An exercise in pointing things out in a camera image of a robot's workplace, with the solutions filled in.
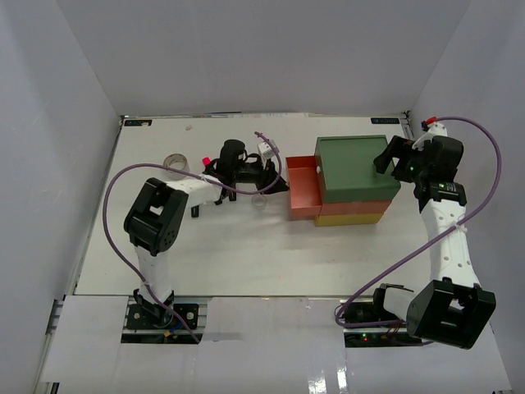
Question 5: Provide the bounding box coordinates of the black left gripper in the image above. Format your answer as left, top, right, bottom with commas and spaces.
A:
232, 154, 288, 195

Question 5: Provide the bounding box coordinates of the salmon drawer tray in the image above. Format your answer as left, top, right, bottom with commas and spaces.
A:
286, 156, 322, 220

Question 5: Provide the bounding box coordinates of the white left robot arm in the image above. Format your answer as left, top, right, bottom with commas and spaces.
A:
124, 140, 289, 328

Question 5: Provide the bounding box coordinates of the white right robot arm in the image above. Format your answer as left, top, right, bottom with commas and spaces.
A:
370, 135, 496, 350

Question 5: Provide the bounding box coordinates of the small clear tape roll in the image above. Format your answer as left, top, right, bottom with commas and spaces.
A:
251, 194, 267, 210

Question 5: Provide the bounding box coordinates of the black label right corner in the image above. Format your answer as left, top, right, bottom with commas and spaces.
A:
371, 117, 400, 125

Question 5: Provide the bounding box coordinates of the black label corner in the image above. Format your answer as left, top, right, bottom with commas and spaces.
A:
123, 119, 153, 127
371, 117, 400, 125

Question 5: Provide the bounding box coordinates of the green drawer box shell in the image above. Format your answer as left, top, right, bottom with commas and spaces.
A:
314, 135, 400, 204

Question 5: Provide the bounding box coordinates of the yellow drawer box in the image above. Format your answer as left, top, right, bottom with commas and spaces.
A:
314, 213, 384, 227

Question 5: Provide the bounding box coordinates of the large clear tape roll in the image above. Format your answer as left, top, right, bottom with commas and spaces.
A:
162, 153, 189, 181

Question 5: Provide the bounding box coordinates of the black label left corner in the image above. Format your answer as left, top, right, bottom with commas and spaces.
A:
123, 119, 153, 127

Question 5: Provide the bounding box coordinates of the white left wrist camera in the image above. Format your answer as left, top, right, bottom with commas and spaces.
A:
258, 140, 280, 163

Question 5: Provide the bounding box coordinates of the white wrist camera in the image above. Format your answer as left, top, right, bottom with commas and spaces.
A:
412, 117, 448, 151
258, 140, 280, 163

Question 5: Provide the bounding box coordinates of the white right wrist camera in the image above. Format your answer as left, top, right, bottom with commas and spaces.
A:
412, 117, 448, 151

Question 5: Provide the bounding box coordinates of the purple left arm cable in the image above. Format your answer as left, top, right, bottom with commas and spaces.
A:
102, 131, 284, 344

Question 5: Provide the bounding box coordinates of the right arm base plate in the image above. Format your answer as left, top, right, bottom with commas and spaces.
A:
334, 302, 406, 329

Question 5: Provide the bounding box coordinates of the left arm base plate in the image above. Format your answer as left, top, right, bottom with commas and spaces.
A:
125, 302, 200, 332

